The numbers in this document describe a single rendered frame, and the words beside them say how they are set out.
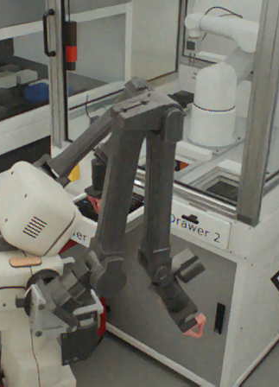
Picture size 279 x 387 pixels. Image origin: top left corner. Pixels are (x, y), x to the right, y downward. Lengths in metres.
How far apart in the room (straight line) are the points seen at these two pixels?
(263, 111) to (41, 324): 1.00
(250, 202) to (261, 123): 0.29
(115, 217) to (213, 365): 1.45
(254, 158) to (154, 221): 0.76
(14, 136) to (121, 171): 1.78
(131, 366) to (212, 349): 0.47
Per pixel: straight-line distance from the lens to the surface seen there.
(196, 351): 2.58
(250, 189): 2.01
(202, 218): 2.15
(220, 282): 2.28
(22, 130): 2.93
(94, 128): 1.61
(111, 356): 2.86
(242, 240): 2.11
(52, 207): 1.31
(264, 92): 1.87
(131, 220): 2.18
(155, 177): 1.21
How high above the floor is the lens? 2.02
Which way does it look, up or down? 29 degrees down
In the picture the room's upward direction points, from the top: 2 degrees clockwise
